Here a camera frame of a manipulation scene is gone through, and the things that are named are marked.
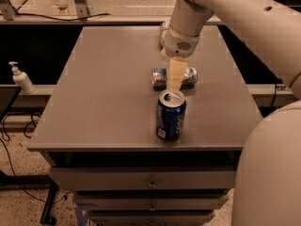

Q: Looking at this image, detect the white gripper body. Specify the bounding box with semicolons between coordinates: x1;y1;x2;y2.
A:
162;26;199;57

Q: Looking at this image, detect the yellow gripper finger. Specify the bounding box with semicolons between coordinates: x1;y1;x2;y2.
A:
166;56;188;89

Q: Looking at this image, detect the redbull can silver blue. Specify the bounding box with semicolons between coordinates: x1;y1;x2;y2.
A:
151;67;198;90

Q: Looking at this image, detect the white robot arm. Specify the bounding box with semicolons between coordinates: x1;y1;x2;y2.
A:
161;0;301;226

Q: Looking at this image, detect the silver can lying down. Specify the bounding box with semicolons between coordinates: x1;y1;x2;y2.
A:
160;21;169;47

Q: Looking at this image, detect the blue pepsi can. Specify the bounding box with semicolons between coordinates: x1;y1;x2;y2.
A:
156;89;186;141

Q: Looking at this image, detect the grey drawer cabinet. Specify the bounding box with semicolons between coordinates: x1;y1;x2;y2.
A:
27;24;264;226

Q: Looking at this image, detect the top grey drawer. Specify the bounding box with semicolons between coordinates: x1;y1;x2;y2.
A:
49;167;235;191

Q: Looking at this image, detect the grey drawer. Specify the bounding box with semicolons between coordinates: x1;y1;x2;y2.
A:
90;210;214;226
74;191;229;211
49;167;235;191

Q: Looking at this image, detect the white pump dispenser bottle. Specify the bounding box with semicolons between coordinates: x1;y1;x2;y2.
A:
8;61;35;94

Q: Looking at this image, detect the middle grey drawer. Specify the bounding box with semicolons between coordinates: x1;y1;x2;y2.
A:
74;191;229;211

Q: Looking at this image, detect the bottom grey drawer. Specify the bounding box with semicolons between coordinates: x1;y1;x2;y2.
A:
90;210;214;226

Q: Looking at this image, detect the black desk leg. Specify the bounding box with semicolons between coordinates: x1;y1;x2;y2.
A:
0;86;57;225

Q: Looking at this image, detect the black floor cable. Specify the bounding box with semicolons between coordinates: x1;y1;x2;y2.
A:
0;111;71;205

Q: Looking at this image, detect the black cable on rail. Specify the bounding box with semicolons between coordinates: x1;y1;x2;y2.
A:
0;0;111;23

